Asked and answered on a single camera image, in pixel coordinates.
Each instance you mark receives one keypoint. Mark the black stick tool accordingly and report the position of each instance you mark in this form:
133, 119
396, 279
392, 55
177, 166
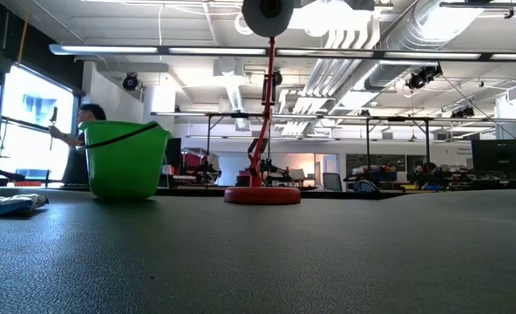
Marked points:
54, 115

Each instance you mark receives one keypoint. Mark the green plastic bucket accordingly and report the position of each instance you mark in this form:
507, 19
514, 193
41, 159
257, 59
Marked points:
125, 165

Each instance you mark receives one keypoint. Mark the white blue ball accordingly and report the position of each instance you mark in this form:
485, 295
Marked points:
365, 186

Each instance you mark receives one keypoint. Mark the blue storage bin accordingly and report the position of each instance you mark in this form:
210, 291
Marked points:
382, 174

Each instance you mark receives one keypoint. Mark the black monitor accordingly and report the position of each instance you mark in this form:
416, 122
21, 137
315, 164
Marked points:
500, 154

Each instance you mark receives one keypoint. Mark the grey office chair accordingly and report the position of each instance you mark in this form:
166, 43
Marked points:
331, 181

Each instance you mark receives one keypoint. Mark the black hanging camera rig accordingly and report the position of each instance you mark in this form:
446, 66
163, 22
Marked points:
423, 76
463, 112

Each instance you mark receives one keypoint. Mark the person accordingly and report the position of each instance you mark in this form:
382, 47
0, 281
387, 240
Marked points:
72, 168
428, 172

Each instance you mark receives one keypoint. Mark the silver ventilation duct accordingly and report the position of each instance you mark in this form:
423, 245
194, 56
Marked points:
415, 30

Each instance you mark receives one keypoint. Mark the black table mat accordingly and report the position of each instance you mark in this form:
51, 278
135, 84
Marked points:
327, 253

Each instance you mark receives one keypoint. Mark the red background machine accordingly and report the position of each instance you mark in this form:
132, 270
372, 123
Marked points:
194, 162

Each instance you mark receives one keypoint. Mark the red desk lamp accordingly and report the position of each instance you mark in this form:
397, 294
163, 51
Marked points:
258, 22

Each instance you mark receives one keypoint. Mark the overhead light bar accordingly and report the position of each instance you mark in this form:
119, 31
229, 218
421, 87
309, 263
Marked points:
371, 54

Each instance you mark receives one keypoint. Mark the white chair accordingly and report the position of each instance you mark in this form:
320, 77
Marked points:
296, 174

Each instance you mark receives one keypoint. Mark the black round ceiling device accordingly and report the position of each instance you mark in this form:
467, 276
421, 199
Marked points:
130, 82

